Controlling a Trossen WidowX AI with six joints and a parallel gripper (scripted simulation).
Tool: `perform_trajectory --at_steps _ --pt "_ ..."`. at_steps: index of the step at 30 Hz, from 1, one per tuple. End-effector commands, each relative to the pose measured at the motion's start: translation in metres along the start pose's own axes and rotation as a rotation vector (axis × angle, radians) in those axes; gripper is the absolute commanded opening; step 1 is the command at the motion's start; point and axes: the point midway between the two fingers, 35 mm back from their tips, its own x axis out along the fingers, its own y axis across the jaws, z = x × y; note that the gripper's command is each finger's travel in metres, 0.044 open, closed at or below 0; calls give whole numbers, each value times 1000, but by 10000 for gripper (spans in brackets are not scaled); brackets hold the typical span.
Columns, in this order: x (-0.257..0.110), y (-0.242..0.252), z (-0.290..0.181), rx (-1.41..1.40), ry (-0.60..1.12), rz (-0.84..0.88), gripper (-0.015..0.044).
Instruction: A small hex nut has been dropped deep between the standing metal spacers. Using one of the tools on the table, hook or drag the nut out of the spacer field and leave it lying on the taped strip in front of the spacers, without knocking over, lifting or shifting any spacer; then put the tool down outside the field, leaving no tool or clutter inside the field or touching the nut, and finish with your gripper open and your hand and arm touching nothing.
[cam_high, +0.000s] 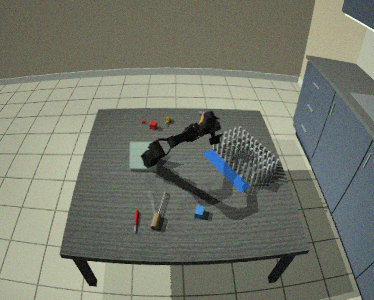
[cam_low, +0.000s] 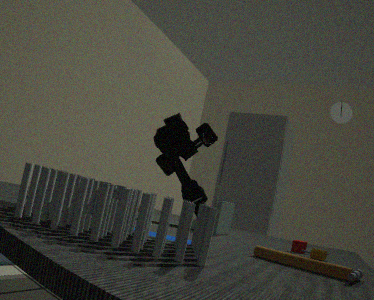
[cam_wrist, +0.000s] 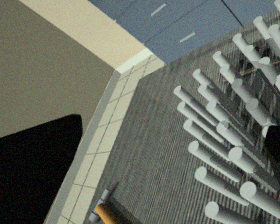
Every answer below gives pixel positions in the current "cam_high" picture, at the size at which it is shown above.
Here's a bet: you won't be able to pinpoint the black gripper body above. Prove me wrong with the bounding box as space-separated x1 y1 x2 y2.
203 111 220 145

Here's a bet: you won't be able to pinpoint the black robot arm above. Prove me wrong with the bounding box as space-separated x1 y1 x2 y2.
141 117 221 169

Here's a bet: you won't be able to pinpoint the small red block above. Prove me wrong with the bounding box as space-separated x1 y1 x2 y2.
150 121 157 130

